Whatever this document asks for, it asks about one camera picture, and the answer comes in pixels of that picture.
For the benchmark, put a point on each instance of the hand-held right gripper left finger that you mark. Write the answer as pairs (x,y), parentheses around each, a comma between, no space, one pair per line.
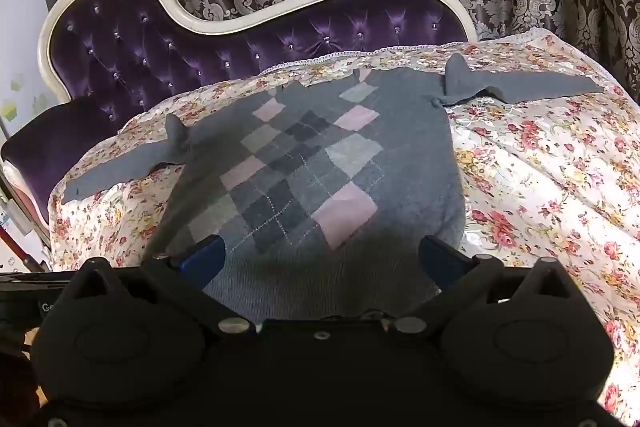
(204,258)

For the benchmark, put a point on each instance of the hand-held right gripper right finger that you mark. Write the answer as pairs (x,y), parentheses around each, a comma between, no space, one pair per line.
(442,260)

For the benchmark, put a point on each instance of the grey argyle sweater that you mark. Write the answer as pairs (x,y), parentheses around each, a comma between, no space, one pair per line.
(320,167)

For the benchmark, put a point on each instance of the red pole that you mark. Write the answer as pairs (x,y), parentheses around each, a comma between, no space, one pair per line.
(11,247)

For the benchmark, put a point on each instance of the floral blanket with lace edge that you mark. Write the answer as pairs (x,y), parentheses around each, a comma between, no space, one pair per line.
(540,167)

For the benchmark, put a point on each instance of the purple tufted sofa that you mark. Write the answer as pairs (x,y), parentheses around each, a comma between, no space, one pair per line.
(150,42)

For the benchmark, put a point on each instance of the white panel with stickers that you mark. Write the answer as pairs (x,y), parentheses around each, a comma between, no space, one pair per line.
(17,32)

